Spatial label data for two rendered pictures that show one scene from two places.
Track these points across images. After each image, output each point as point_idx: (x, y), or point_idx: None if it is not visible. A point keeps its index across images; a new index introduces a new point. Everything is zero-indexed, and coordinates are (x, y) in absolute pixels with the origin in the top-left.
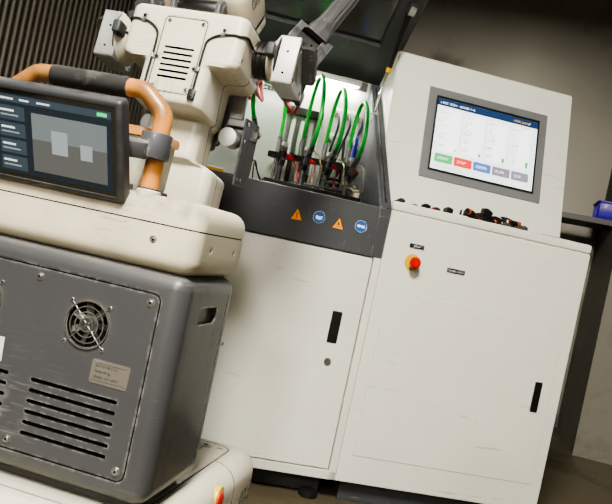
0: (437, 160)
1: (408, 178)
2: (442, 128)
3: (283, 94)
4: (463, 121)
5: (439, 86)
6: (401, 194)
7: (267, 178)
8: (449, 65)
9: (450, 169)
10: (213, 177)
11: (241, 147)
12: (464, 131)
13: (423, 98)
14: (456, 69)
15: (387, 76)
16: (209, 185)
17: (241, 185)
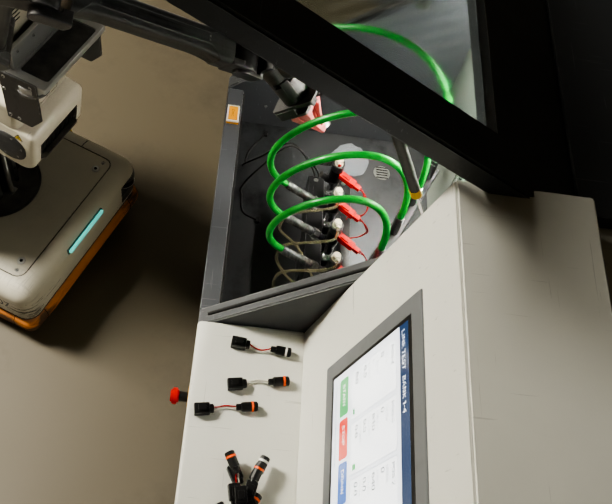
0: (341, 387)
1: (324, 356)
2: (373, 364)
3: None
4: (387, 399)
5: (425, 306)
6: (312, 360)
7: (308, 180)
8: (460, 296)
9: (335, 420)
10: None
11: (2, 90)
12: (376, 411)
13: (404, 292)
14: (457, 318)
15: (417, 201)
16: None
17: (26, 123)
